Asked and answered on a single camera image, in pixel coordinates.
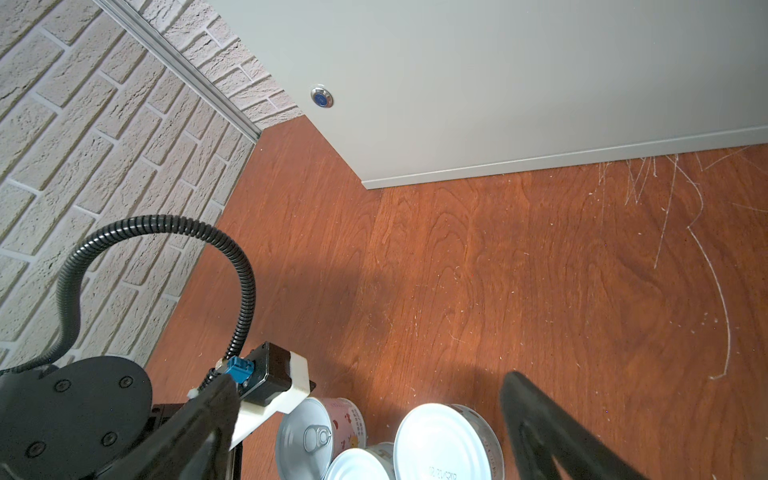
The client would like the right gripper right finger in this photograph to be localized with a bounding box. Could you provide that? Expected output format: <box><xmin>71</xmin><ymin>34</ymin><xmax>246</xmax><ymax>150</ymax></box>
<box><xmin>500</xmin><ymin>371</ymin><xmax>643</xmax><ymax>479</ymax></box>

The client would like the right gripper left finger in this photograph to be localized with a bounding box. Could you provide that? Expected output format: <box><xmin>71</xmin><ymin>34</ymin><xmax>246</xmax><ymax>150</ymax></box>
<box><xmin>99</xmin><ymin>375</ymin><xmax>242</xmax><ymax>479</ymax></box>

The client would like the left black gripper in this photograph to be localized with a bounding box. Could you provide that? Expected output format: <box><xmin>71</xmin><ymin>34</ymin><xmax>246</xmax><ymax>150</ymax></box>
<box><xmin>1</xmin><ymin>356</ymin><xmax>180</xmax><ymax>479</ymax></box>

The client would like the silver top can right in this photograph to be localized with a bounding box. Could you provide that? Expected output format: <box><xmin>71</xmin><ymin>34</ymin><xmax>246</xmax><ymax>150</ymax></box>
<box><xmin>393</xmin><ymin>403</ymin><xmax>505</xmax><ymax>480</ymax></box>

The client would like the silver can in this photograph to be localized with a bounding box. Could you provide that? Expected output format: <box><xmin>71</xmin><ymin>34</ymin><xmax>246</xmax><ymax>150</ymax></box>
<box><xmin>325</xmin><ymin>442</ymin><xmax>396</xmax><ymax>480</ymax></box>
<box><xmin>393</xmin><ymin>403</ymin><xmax>505</xmax><ymax>480</ymax></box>

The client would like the white lid purple can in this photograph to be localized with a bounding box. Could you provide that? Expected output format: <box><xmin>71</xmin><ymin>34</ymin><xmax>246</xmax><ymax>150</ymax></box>
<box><xmin>275</xmin><ymin>397</ymin><xmax>368</xmax><ymax>479</ymax></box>

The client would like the silver top centre can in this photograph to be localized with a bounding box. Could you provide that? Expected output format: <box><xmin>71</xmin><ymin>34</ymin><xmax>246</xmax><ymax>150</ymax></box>
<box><xmin>325</xmin><ymin>442</ymin><xmax>396</xmax><ymax>480</ymax></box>

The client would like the grey metal cabinet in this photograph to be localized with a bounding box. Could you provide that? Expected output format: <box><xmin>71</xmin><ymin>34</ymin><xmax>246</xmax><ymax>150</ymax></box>
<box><xmin>213</xmin><ymin>1</ymin><xmax>767</xmax><ymax>189</ymax></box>

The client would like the left black corrugated cable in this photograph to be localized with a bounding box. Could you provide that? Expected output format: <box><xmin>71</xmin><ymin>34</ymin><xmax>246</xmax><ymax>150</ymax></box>
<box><xmin>0</xmin><ymin>214</ymin><xmax>257</xmax><ymax>378</ymax></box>

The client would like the grey corner wall post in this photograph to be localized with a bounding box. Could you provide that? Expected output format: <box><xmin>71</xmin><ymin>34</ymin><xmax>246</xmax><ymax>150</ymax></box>
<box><xmin>94</xmin><ymin>0</ymin><xmax>262</xmax><ymax>144</ymax></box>

